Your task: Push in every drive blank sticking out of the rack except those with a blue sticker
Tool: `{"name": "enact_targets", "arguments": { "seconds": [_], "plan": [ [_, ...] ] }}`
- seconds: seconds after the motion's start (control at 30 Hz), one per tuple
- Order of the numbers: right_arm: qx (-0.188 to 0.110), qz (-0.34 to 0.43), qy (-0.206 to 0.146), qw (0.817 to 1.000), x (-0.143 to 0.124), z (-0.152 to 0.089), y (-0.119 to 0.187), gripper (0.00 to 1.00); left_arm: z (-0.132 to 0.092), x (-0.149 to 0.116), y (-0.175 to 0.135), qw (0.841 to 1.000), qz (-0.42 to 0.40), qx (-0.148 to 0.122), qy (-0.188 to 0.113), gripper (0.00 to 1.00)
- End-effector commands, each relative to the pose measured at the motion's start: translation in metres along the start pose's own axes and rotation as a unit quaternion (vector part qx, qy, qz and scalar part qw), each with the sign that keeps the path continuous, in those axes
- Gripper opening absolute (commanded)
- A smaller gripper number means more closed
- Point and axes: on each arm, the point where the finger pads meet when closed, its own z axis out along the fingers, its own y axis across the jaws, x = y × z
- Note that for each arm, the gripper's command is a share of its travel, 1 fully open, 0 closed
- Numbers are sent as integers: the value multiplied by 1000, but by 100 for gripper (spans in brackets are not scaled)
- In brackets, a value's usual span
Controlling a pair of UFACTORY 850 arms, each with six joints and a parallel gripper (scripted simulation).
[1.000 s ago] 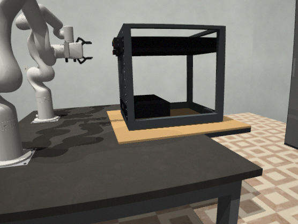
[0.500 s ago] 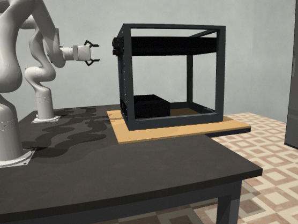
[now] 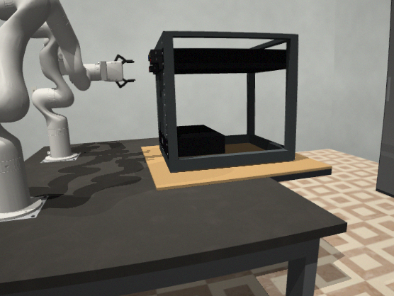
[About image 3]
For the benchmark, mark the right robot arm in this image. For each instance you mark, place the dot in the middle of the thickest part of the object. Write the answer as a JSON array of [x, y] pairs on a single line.
[[22, 19]]

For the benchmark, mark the tan flat board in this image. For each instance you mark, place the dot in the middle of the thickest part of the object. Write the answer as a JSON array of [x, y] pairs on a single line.
[[165, 180]]

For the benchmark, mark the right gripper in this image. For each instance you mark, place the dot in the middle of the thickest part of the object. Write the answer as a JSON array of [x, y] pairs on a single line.
[[115, 71]]

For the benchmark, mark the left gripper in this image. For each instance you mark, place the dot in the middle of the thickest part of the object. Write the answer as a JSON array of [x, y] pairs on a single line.
[[62, 67]]

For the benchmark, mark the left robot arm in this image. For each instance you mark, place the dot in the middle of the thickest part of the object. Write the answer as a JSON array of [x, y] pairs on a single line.
[[61, 97]]

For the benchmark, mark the black metal rack frame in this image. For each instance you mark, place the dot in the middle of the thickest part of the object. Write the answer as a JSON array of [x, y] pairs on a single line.
[[195, 140]]

